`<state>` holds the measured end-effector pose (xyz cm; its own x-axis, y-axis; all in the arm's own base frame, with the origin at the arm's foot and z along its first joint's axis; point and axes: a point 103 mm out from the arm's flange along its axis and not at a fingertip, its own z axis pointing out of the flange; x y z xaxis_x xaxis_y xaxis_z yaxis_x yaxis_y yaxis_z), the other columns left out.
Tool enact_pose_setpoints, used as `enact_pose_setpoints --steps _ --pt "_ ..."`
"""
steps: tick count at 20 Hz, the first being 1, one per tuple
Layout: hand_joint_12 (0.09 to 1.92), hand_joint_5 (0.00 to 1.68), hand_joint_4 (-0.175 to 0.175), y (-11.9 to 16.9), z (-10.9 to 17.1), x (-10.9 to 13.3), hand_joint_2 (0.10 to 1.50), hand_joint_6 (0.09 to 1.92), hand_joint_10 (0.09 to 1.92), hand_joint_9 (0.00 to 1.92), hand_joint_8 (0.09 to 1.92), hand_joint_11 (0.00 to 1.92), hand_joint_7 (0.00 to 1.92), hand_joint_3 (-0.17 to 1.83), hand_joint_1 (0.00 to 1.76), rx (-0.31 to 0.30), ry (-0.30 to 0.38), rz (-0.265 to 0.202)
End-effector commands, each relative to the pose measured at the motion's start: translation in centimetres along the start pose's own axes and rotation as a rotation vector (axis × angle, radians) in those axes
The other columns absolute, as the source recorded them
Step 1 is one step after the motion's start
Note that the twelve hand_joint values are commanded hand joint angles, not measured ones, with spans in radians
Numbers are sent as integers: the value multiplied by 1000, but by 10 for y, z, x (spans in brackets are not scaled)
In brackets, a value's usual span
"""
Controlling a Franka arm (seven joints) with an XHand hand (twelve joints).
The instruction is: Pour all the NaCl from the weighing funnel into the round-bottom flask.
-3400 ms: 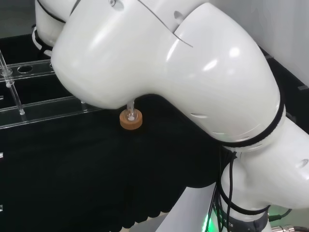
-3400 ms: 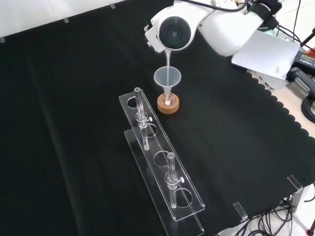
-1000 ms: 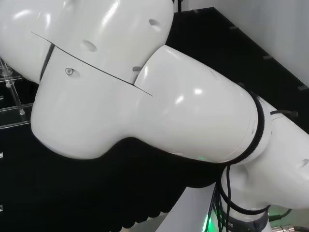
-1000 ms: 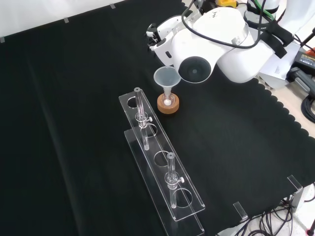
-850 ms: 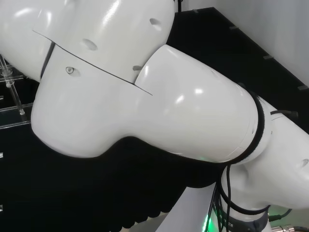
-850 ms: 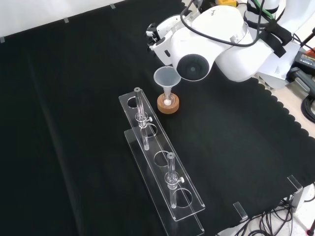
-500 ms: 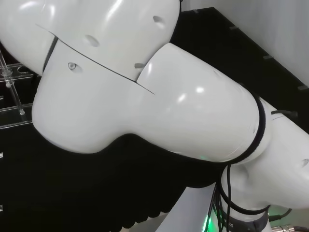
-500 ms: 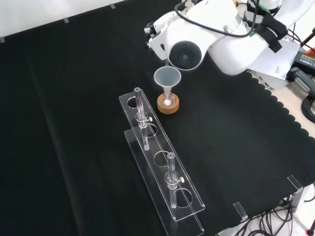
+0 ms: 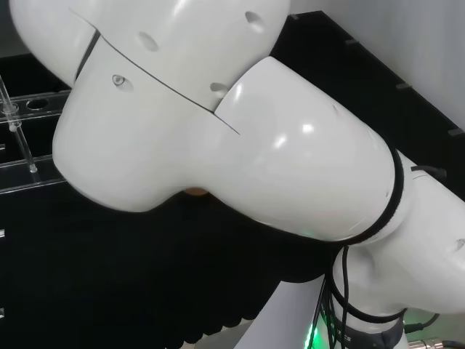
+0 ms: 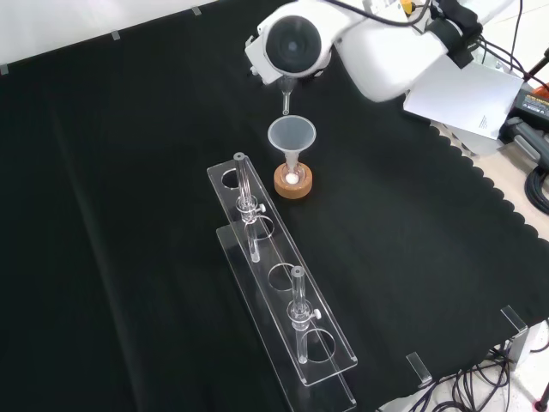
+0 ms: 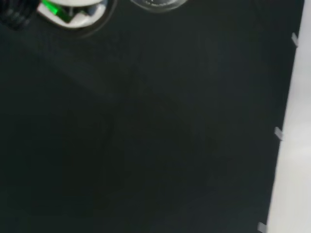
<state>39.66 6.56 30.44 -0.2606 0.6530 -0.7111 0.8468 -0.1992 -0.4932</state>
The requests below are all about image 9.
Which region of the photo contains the clear acrylic funnel stand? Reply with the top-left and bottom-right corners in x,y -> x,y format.
0,74 -> 73,194

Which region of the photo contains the black bench cloth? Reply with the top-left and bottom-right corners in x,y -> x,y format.
0,12 -> 465,345

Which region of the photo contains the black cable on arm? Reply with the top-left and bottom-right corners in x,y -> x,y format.
321,243 -> 408,349

